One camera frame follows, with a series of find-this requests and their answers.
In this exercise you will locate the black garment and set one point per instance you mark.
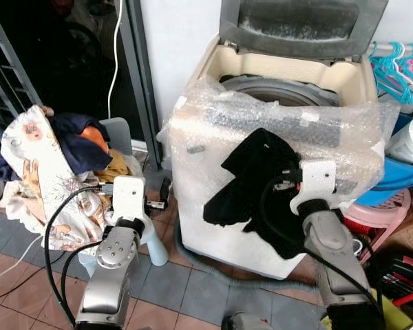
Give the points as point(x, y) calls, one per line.
point(255, 172)

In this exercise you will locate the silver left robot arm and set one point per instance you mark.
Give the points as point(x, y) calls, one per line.
point(113, 256)

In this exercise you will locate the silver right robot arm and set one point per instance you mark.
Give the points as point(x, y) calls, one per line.
point(330, 247)

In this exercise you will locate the cream top-load washing machine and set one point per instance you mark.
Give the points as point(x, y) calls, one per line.
point(213, 65)

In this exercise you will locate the turquoise plastic clothes hanger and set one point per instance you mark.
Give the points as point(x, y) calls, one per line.
point(384, 72)
point(409, 82)

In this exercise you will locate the grey washing machine lid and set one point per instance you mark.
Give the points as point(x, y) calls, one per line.
point(296, 20)

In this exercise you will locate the mustard yellow garment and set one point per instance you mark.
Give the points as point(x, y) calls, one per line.
point(117, 167)

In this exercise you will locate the clear bubble wrap sheet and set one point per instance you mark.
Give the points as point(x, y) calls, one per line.
point(206, 137)

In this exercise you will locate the pale blue plastic chair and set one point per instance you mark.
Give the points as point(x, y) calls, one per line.
point(117, 134)

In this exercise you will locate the orange garment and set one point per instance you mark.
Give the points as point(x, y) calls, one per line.
point(95, 137)

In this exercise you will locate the white cup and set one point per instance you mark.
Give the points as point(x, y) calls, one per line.
point(357, 246)

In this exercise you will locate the navy blue garment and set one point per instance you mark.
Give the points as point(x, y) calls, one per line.
point(72, 148)

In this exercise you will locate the pink plastic basket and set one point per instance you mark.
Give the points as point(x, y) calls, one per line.
point(385, 206)

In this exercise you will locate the blue plastic basin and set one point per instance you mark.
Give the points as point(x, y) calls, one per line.
point(396, 175)

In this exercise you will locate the white cartoon print cloth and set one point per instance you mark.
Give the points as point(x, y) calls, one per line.
point(34, 179)

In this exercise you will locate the white jug with green cap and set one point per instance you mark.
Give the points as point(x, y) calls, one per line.
point(409, 141)

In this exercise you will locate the black tool case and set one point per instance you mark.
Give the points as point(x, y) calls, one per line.
point(399, 271)

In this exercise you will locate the grey robot torso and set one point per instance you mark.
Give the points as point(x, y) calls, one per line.
point(248, 322)

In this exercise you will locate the yellow-green plastic bin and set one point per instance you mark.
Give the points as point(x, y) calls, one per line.
point(396, 317)

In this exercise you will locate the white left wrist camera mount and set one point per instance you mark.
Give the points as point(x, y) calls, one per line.
point(129, 196)

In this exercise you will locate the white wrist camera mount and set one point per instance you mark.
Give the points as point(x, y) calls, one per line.
point(316, 179)
point(129, 196)

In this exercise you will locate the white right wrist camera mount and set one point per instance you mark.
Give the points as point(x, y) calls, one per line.
point(316, 179)

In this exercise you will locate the dark grey door frame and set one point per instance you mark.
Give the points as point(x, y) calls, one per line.
point(141, 82)

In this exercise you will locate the silver hanger rail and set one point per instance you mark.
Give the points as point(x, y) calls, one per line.
point(382, 46)

